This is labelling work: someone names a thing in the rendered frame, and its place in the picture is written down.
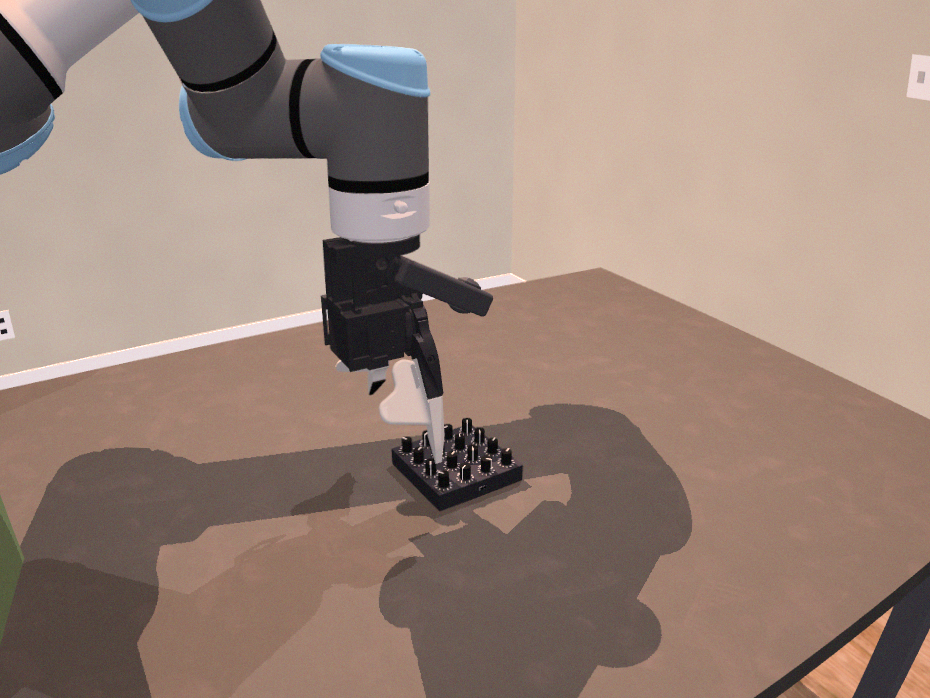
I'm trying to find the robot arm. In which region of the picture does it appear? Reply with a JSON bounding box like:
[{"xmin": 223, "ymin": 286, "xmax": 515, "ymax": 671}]
[{"xmin": 0, "ymin": 0, "xmax": 493, "ymax": 317}]

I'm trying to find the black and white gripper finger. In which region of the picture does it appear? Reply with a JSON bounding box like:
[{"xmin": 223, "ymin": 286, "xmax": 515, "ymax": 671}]
[
  {"xmin": 379, "ymin": 319, "xmax": 445, "ymax": 464},
  {"xmin": 336, "ymin": 360, "xmax": 389, "ymax": 395}
]

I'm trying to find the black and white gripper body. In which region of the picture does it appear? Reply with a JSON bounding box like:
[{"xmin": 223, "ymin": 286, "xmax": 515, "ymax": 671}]
[{"xmin": 321, "ymin": 234, "xmax": 428, "ymax": 372}]

